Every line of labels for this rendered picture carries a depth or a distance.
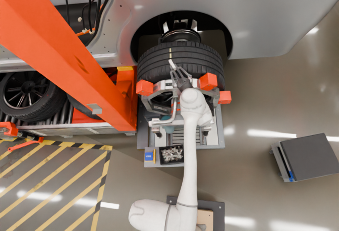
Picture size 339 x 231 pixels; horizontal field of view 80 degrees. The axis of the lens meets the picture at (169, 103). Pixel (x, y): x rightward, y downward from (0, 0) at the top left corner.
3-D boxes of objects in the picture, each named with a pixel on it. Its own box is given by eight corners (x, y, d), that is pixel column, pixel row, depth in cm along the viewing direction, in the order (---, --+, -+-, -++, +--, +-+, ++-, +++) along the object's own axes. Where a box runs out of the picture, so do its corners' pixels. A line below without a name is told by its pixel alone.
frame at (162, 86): (213, 107, 174) (222, 76, 124) (214, 114, 172) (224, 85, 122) (151, 110, 179) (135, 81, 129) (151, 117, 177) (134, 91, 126)
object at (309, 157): (306, 139, 212) (326, 131, 181) (322, 175, 199) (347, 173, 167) (266, 147, 213) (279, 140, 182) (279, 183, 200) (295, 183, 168)
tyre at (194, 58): (160, 90, 201) (228, 77, 177) (159, 113, 192) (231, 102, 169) (119, 54, 144) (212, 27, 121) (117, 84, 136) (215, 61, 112)
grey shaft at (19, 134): (45, 137, 236) (9, 126, 190) (44, 142, 234) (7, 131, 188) (38, 137, 237) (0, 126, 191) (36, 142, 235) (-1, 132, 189)
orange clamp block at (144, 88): (153, 82, 133) (142, 78, 128) (153, 94, 130) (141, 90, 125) (147, 86, 138) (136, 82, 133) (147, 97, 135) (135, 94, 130)
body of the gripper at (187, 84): (182, 97, 117) (175, 85, 121) (194, 91, 118) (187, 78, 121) (180, 92, 110) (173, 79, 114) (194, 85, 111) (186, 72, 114)
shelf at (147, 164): (193, 146, 180) (193, 145, 177) (194, 166, 173) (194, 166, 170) (145, 147, 183) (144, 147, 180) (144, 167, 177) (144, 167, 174)
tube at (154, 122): (178, 97, 138) (177, 90, 128) (179, 124, 130) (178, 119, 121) (152, 98, 139) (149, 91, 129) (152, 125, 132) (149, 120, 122)
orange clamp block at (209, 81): (207, 80, 132) (216, 74, 124) (208, 92, 129) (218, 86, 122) (198, 78, 128) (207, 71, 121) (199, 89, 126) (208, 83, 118)
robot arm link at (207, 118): (203, 98, 116) (199, 90, 104) (217, 120, 110) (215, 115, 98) (186, 107, 117) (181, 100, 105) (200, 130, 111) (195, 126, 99)
